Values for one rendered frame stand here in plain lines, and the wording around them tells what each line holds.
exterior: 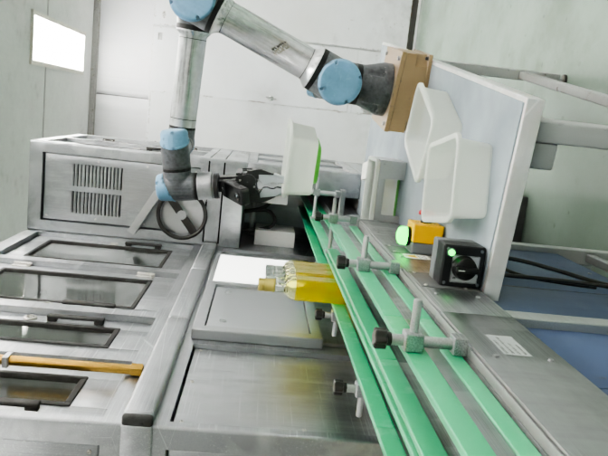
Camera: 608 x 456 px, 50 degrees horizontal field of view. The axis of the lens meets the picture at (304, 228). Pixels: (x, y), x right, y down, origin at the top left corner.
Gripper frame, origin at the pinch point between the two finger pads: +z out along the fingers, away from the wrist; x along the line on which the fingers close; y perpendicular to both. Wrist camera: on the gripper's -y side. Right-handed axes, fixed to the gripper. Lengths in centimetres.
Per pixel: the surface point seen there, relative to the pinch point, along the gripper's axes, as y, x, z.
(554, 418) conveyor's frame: -113, -2, 27
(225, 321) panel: -11.6, 34.1, -18.1
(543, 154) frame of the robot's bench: -55, -18, 46
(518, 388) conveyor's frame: -106, -1, 25
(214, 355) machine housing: -27.5, 35.3, -19.6
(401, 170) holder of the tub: 19.8, 1.9, 34.3
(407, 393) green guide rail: -89, 9, 16
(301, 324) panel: -7.8, 37.8, 2.3
